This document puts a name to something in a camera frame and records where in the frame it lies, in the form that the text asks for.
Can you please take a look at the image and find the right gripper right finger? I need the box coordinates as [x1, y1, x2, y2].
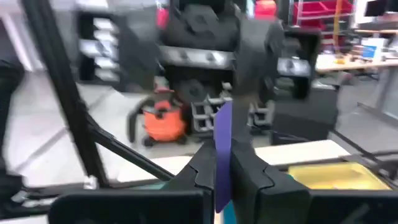
[231, 139, 398, 224]

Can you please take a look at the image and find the black drawer cabinet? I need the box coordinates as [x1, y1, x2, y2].
[76, 11, 125, 86]

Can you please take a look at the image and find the wooden desk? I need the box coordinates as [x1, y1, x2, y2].
[315, 54, 398, 75]

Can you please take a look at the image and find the yellow plastic bin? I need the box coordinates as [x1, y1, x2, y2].
[287, 161, 393, 191]

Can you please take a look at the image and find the red storage bin rack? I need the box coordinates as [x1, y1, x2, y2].
[292, 0, 354, 31]

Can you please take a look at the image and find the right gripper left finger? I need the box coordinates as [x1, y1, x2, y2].
[49, 139, 217, 224]

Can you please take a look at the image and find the computer monitor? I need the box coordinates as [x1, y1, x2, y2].
[363, 0, 391, 19]

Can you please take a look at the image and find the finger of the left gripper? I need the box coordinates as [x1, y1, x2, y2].
[190, 93, 233, 134]
[248, 98, 276, 129]

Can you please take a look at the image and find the orange shop vacuum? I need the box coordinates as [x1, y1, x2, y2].
[127, 86, 189, 147]

